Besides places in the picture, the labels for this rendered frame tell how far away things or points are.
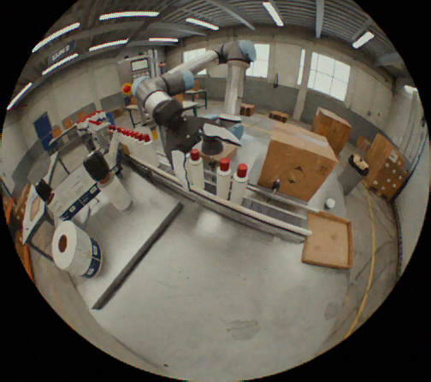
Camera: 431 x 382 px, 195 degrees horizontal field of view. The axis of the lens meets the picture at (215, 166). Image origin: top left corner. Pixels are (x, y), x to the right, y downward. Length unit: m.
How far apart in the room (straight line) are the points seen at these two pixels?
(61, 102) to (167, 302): 8.23
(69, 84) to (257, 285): 8.51
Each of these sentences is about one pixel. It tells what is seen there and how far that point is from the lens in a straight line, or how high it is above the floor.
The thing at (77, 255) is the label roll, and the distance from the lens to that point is 0.55.
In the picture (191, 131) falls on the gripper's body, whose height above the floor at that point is 1.22.
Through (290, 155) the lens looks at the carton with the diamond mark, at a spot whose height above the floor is 1.07.
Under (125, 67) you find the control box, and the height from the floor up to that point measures 1.44.
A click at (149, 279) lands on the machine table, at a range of 0.56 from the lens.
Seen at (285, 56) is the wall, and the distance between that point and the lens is 5.71.
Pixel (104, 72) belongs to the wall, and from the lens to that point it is 8.35.
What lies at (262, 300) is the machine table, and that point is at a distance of 0.54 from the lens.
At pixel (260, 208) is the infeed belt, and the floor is 0.88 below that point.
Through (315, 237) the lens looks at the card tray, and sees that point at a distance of 0.68.
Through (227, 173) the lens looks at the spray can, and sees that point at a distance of 0.42.
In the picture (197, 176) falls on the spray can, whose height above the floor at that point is 0.98.
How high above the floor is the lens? 1.33
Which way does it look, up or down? 41 degrees down
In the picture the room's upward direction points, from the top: straight up
